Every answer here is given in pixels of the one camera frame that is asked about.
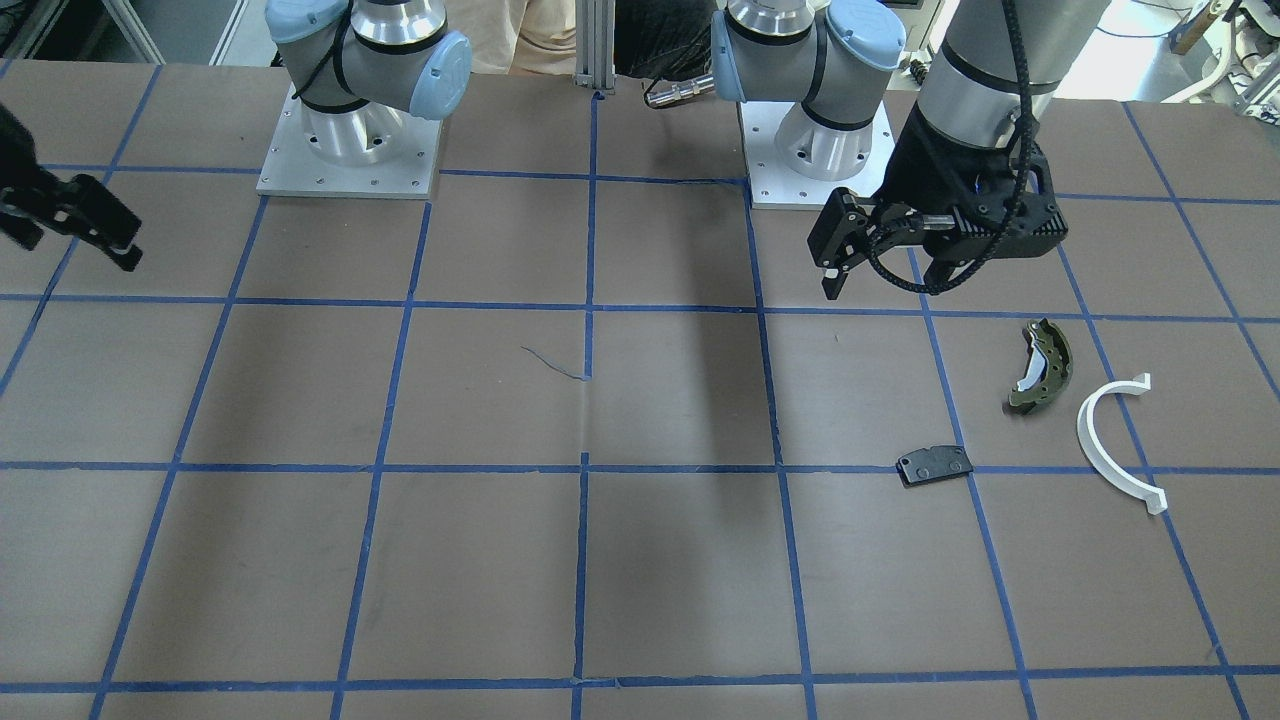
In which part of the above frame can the olive green brake shoe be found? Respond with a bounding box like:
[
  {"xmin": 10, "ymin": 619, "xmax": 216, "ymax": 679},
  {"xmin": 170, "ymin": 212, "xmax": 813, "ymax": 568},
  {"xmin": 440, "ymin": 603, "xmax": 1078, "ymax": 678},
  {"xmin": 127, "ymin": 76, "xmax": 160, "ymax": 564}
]
[{"xmin": 1006, "ymin": 316, "xmax": 1073, "ymax": 415}]

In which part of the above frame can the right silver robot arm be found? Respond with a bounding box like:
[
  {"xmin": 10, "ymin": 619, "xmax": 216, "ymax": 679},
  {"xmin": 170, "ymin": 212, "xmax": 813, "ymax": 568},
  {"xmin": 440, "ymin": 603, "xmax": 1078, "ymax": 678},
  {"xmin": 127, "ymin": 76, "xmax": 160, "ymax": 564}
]
[{"xmin": 1, "ymin": 1, "xmax": 472, "ymax": 272}]

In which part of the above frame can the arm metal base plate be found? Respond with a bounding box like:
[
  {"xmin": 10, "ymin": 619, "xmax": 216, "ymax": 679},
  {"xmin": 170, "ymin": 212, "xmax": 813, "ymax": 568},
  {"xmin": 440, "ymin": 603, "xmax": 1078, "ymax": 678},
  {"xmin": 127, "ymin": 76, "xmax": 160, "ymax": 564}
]
[
  {"xmin": 739, "ymin": 102, "xmax": 895, "ymax": 210},
  {"xmin": 256, "ymin": 87, "xmax": 443, "ymax": 201}
]

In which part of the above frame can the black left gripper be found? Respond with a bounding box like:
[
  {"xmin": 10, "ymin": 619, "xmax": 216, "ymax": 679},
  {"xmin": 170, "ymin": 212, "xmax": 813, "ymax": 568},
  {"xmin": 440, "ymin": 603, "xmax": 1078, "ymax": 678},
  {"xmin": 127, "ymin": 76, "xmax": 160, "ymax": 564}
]
[{"xmin": 808, "ymin": 108, "xmax": 1068, "ymax": 301}]

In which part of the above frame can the white curved plastic part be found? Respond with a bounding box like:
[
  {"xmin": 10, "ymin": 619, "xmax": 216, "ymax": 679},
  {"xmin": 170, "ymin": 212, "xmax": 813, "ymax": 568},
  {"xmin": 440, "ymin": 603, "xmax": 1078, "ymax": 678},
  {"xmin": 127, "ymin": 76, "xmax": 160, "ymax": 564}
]
[{"xmin": 1076, "ymin": 373, "xmax": 1169, "ymax": 518}]

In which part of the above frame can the aluminium frame post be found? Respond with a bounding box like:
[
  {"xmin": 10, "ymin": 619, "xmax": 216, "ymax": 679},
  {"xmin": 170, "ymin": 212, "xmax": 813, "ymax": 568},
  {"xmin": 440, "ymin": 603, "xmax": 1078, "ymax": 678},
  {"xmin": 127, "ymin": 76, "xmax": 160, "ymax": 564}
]
[{"xmin": 573, "ymin": 0, "xmax": 616, "ymax": 96}]

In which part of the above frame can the black brake pad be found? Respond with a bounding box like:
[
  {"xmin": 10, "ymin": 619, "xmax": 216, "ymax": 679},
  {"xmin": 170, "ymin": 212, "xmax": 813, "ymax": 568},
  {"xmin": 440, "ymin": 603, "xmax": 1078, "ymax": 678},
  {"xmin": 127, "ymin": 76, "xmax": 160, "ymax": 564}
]
[{"xmin": 895, "ymin": 445, "xmax": 974, "ymax": 487}]

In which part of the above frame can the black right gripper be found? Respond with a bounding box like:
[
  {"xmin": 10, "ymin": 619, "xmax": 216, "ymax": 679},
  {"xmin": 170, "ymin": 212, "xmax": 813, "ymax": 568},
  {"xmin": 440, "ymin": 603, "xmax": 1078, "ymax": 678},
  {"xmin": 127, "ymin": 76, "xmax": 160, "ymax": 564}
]
[{"xmin": 1, "ymin": 105, "xmax": 143, "ymax": 272}]

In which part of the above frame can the person in beige shirt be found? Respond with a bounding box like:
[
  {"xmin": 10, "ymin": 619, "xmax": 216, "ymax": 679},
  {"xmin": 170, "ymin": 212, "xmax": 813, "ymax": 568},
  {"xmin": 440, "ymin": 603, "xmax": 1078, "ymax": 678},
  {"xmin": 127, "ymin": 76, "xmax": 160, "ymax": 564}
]
[{"xmin": 445, "ymin": 1, "xmax": 577, "ymax": 76}]

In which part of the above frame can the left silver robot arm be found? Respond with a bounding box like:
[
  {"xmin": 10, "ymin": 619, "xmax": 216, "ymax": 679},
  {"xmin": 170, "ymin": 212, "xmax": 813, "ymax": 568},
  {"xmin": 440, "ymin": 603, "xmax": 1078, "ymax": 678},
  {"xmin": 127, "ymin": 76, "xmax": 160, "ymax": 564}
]
[{"xmin": 709, "ymin": 1, "xmax": 1107, "ymax": 300}]

